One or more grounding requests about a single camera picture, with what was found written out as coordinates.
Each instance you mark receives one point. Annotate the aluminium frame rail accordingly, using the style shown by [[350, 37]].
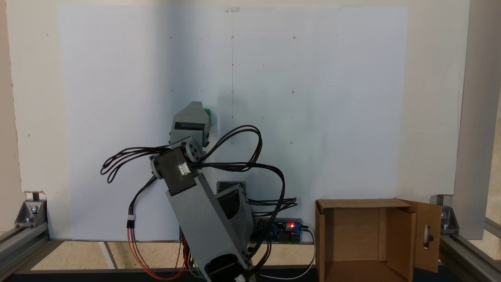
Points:
[[469, 254], [21, 244]]

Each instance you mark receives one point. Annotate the brown cardboard box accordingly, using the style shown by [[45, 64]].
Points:
[[352, 243]]

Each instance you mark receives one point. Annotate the green die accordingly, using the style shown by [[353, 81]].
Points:
[[208, 113]]

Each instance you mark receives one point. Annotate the clear tape strip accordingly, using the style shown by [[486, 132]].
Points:
[[231, 9]]

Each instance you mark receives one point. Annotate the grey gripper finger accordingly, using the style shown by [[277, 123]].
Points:
[[207, 131], [191, 112]]

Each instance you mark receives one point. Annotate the white paper sheet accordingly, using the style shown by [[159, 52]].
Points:
[[313, 117]]

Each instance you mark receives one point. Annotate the blue circuit board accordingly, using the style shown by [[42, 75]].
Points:
[[283, 229]]

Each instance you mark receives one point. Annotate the metal corner bracket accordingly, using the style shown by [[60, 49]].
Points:
[[30, 211], [446, 219]]

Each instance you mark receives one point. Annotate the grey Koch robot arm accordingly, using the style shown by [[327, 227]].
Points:
[[203, 223]]

